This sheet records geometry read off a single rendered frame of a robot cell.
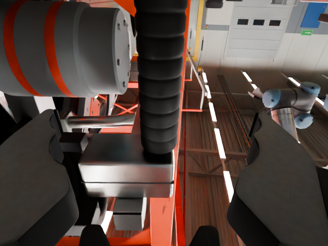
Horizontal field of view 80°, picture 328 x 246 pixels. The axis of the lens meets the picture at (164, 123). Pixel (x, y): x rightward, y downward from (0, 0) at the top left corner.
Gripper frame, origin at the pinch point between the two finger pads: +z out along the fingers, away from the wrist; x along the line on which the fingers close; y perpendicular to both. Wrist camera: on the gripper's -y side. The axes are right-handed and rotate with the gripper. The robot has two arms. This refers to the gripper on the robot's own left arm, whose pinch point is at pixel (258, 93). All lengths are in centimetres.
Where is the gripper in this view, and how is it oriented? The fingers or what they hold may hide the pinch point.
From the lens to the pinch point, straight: 129.3
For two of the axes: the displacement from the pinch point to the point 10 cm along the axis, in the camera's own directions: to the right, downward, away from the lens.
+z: -1.5, -5.4, 8.3
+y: 1.6, -8.4, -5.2
